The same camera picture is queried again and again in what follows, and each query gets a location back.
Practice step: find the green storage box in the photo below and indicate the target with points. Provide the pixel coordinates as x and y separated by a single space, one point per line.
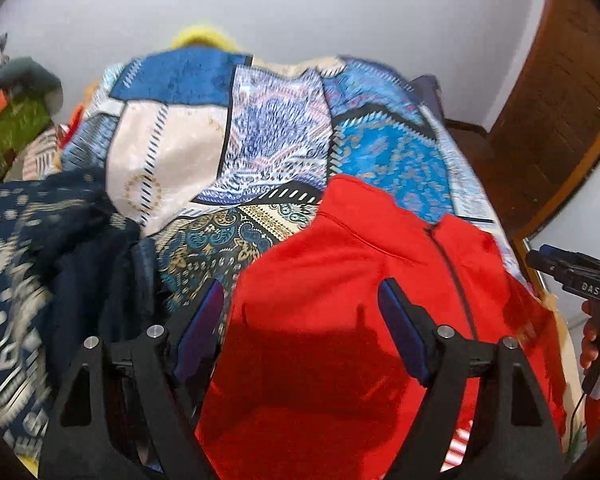
23 119

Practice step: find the person's right hand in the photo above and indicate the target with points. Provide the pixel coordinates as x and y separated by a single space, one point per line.
589 350

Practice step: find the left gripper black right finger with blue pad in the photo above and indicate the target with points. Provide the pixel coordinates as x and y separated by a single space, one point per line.
513 435

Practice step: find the white sliding wardrobe door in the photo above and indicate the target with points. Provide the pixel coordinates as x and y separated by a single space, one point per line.
576 227

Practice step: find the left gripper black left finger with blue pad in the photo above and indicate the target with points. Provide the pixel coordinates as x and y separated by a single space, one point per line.
129 410

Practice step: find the blue patchwork bedspread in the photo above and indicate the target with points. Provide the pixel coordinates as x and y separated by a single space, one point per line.
218 156

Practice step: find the brown wooden door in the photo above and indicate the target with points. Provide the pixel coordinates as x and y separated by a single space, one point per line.
549 122

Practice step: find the red zip jacket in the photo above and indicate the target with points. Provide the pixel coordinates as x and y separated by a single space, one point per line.
309 384

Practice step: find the navy patterned folded clothes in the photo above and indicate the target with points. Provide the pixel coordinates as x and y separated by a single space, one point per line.
71 266

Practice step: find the yellow round cushion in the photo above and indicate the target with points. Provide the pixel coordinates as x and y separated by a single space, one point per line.
204 36

